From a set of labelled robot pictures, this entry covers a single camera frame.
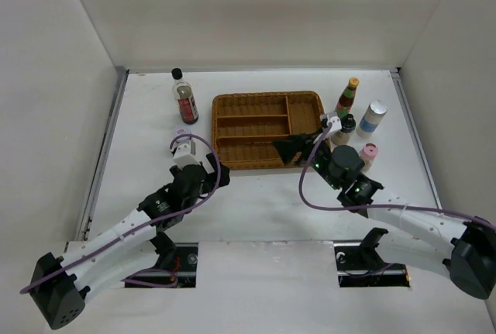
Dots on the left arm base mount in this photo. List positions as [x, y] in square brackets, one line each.
[176, 266]

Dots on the red green sauce bottle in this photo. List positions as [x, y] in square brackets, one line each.
[346, 99]

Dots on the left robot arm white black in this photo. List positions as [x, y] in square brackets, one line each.
[62, 286]

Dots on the black cap pepper shaker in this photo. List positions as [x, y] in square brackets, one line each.
[343, 136]

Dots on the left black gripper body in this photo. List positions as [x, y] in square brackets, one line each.
[209, 178]

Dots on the small jar white lid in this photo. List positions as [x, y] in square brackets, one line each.
[181, 133]

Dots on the brown wicker divided basket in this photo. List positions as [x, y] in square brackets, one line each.
[244, 125]

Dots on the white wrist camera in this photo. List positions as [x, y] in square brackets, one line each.
[183, 152]
[330, 123]

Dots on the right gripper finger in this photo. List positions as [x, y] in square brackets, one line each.
[291, 151]
[303, 139]

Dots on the dark soy sauce bottle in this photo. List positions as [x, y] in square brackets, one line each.
[183, 94]

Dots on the pink cap spice shaker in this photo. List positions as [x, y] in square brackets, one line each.
[368, 154]

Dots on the white blue cylindrical shaker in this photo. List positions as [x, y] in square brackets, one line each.
[371, 119]

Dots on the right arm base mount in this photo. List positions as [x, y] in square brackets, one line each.
[359, 265]

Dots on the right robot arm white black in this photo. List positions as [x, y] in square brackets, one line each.
[458, 247]

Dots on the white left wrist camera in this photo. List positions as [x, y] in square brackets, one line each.
[183, 152]

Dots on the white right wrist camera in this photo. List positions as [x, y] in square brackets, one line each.
[330, 123]

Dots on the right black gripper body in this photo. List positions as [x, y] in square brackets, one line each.
[321, 163]

